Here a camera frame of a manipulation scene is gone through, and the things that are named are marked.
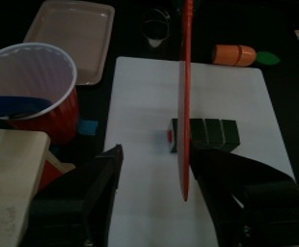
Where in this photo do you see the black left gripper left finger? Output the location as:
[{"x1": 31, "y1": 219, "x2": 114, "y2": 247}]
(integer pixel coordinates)
[{"x1": 20, "y1": 144, "x2": 126, "y2": 247}]

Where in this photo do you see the dark green toy sushi roll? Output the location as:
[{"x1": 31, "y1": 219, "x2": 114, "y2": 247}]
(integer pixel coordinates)
[{"x1": 167, "y1": 118, "x2": 242, "y2": 154}]

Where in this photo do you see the blue tape piece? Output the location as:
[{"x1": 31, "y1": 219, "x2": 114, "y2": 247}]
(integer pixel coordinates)
[{"x1": 78, "y1": 119, "x2": 99, "y2": 136}]

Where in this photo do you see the light wooden block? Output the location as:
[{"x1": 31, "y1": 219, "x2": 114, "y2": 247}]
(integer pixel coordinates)
[{"x1": 0, "y1": 127, "x2": 76, "y2": 247}]

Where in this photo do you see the blue object in cup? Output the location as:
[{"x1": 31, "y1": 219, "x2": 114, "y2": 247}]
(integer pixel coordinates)
[{"x1": 0, "y1": 95, "x2": 55, "y2": 119}]

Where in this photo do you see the orange toy knife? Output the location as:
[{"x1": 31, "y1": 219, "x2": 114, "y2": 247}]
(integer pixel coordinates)
[{"x1": 175, "y1": 0, "x2": 196, "y2": 203}]

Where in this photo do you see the pink rectangular plate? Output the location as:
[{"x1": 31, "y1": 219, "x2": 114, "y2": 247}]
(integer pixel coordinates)
[{"x1": 22, "y1": 0, "x2": 116, "y2": 87}]

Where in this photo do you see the red plastic cup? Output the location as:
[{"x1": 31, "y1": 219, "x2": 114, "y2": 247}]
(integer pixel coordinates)
[{"x1": 0, "y1": 41, "x2": 82, "y2": 147}]

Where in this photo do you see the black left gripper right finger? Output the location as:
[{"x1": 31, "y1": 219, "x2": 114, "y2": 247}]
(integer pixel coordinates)
[{"x1": 190, "y1": 148, "x2": 299, "y2": 247}]

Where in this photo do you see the white cutting board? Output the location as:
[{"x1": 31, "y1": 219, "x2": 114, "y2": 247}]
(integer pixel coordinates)
[{"x1": 103, "y1": 56, "x2": 299, "y2": 247}]

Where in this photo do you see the orange toy carrot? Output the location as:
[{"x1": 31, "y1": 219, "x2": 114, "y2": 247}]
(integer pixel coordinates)
[{"x1": 211, "y1": 43, "x2": 282, "y2": 68}]

